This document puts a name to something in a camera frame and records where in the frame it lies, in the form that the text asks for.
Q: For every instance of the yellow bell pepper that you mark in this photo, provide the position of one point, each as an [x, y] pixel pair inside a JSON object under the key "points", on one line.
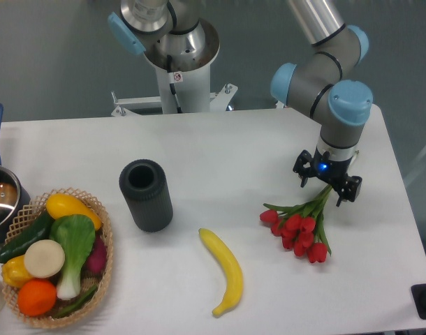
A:
{"points": [[14, 272]]}

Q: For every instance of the purple sweet potato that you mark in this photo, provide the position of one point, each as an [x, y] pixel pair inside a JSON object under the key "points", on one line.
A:
{"points": [[98, 257]]}

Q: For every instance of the dark grey ribbed vase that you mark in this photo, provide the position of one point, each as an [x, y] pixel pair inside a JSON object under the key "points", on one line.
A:
{"points": [[144, 186]]}

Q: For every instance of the green chili pepper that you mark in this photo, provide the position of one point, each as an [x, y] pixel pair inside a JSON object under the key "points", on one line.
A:
{"points": [[78, 304]]}

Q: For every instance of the yellow banana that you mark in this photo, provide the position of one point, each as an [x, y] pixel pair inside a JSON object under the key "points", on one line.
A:
{"points": [[231, 269]]}

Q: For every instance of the red tulip bouquet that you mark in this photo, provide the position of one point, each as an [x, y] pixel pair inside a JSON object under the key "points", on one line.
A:
{"points": [[301, 227]]}

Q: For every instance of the beige round disc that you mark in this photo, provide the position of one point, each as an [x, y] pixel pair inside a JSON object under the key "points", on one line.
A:
{"points": [[44, 258]]}

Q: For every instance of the green cucumber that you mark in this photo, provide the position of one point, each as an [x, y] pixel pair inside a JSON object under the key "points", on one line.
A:
{"points": [[38, 230]]}

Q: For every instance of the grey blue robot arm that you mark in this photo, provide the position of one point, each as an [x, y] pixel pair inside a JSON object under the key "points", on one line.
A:
{"points": [[318, 89]]}

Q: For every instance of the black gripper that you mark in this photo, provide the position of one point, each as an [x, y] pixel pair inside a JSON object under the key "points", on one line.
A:
{"points": [[331, 172]]}

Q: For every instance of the woven wicker basket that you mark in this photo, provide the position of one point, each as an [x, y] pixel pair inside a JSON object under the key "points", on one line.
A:
{"points": [[24, 218]]}

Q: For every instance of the orange fruit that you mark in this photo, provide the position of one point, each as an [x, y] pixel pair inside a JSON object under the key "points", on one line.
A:
{"points": [[36, 297]]}

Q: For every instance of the black device at edge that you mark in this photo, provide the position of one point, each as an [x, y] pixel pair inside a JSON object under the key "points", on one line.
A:
{"points": [[419, 296]]}

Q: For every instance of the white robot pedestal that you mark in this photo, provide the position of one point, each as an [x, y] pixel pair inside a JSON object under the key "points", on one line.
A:
{"points": [[182, 66]]}

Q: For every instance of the blue handled saucepan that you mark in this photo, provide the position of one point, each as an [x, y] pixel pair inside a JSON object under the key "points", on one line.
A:
{"points": [[13, 196]]}

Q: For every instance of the yellow squash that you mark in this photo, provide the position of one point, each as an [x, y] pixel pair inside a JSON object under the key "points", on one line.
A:
{"points": [[59, 205]]}

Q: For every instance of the green bok choy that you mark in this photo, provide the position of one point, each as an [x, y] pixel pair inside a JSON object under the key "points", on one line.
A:
{"points": [[76, 235]]}

